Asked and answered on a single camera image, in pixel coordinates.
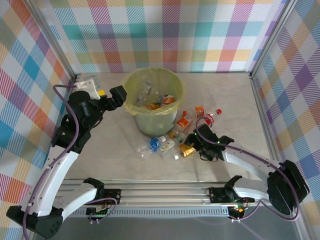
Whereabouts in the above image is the red and orange drink bottle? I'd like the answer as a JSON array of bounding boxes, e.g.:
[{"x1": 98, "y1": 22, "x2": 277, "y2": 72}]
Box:
[{"x1": 173, "y1": 142, "x2": 197, "y2": 161}]

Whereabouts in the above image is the small green band bottle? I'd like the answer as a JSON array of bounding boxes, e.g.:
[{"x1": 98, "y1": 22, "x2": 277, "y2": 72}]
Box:
[{"x1": 174, "y1": 134, "x2": 187, "y2": 146}]

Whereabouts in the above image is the orange label barcode bottle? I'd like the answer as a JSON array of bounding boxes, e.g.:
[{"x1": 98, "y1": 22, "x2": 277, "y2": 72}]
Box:
[{"x1": 174, "y1": 111, "x2": 194, "y2": 132}]

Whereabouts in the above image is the clear bottle yellow cap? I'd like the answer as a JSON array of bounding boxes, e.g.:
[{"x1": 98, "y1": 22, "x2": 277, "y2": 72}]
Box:
[{"x1": 167, "y1": 124, "x2": 191, "y2": 140}]

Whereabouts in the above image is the cream label clear bottle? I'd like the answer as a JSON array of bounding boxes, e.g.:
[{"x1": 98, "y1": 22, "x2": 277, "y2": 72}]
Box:
[{"x1": 158, "y1": 139, "x2": 176, "y2": 159}]

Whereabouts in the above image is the red label cola bottle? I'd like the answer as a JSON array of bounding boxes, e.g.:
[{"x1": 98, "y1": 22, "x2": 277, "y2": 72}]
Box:
[{"x1": 198, "y1": 108, "x2": 223, "y2": 128}]

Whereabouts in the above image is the clear bottle small orange label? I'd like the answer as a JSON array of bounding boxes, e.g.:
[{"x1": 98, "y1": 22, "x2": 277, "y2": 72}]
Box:
[{"x1": 183, "y1": 105, "x2": 208, "y2": 119}]

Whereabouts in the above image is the blue label water bottle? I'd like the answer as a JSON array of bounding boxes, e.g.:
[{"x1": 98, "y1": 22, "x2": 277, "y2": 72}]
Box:
[{"x1": 134, "y1": 136, "x2": 168, "y2": 160}]

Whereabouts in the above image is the brown label bottle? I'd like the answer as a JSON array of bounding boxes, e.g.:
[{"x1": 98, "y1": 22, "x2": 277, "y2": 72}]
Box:
[{"x1": 161, "y1": 94, "x2": 177, "y2": 106}]

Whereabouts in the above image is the yellow plastic bin liner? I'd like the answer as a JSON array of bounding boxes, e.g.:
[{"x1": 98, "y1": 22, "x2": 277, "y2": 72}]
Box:
[{"x1": 119, "y1": 66, "x2": 188, "y2": 117}]

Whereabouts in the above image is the green mesh waste bin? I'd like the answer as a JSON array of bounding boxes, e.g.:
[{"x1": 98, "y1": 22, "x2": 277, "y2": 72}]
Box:
[{"x1": 120, "y1": 67, "x2": 188, "y2": 138}]

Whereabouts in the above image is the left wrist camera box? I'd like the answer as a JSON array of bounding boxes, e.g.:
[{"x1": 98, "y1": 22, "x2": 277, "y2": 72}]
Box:
[{"x1": 74, "y1": 78, "x2": 100, "y2": 100}]

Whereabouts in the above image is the aluminium side rail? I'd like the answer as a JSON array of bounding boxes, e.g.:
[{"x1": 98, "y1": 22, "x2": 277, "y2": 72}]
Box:
[
  {"x1": 43, "y1": 74, "x2": 81, "y2": 182},
  {"x1": 249, "y1": 74, "x2": 287, "y2": 178}
]

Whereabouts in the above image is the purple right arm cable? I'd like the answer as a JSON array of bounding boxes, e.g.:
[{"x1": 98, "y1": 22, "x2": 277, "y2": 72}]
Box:
[{"x1": 194, "y1": 116, "x2": 302, "y2": 223}]

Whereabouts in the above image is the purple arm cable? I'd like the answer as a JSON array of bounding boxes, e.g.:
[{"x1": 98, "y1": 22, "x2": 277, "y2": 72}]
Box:
[
  {"x1": 194, "y1": 116, "x2": 302, "y2": 223},
  {"x1": 22, "y1": 83, "x2": 119, "y2": 240}
]

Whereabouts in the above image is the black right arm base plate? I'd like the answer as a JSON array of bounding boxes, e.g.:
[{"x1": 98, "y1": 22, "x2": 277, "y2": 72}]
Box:
[{"x1": 207, "y1": 184, "x2": 256, "y2": 205}]

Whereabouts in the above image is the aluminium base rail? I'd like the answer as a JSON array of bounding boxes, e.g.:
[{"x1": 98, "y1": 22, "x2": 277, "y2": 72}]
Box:
[{"x1": 28, "y1": 178, "x2": 303, "y2": 218}]

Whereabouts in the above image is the grey slotted cable duct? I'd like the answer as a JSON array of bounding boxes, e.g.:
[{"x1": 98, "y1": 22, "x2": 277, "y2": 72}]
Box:
[{"x1": 74, "y1": 208, "x2": 231, "y2": 218}]

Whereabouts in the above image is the aluminium frame post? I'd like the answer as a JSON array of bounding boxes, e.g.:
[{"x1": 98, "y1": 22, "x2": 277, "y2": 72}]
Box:
[
  {"x1": 29, "y1": 0, "x2": 81, "y2": 85},
  {"x1": 249, "y1": 0, "x2": 297, "y2": 79}
]

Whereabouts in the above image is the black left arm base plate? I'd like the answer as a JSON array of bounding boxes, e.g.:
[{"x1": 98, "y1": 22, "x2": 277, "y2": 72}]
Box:
[{"x1": 101, "y1": 188, "x2": 123, "y2": 204}]

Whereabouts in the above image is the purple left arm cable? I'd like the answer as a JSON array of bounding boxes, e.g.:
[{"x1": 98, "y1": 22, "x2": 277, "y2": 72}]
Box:
[{"x1": 22, "y1": 83, "x2": 119, "y2": 240}]

